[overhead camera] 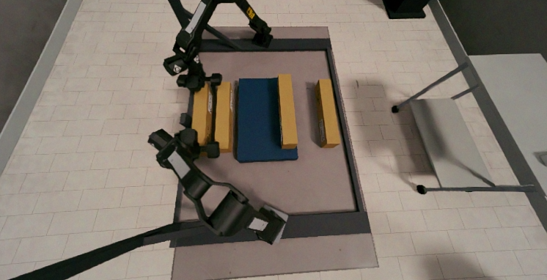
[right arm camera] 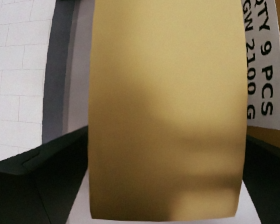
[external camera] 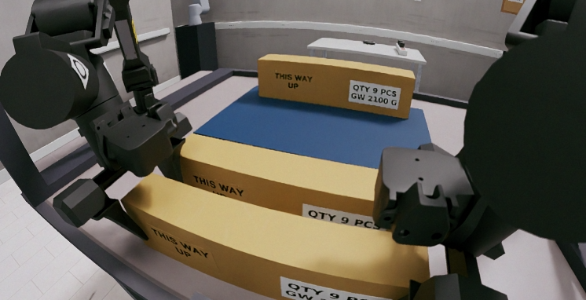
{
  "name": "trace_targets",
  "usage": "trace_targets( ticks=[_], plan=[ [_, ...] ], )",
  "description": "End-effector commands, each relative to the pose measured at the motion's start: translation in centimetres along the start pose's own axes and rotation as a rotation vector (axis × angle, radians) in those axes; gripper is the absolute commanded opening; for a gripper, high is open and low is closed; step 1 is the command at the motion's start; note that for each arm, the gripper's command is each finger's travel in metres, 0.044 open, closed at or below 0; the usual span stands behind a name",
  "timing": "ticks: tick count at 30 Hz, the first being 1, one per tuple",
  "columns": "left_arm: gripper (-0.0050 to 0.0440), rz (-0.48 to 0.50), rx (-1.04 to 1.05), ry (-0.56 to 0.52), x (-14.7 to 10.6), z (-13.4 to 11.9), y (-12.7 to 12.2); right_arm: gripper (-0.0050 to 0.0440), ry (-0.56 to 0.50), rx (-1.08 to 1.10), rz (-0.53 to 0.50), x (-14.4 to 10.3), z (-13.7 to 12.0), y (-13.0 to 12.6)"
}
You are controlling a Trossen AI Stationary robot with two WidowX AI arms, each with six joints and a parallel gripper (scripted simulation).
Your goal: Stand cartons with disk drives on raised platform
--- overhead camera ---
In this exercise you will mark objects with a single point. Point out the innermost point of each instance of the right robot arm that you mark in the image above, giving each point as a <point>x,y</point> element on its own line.
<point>234,212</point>

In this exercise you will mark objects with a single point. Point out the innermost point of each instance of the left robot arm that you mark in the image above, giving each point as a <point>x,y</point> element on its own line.
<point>189,38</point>

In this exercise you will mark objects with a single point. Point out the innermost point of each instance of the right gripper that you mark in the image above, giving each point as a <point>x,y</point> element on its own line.
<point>212,150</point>

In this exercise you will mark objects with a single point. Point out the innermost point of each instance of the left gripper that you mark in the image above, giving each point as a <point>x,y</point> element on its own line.
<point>216,78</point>

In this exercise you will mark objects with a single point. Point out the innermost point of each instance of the brown cardboard carton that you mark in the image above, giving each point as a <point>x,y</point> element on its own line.
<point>202,114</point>
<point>224,106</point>
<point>287,123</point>
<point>326,114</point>

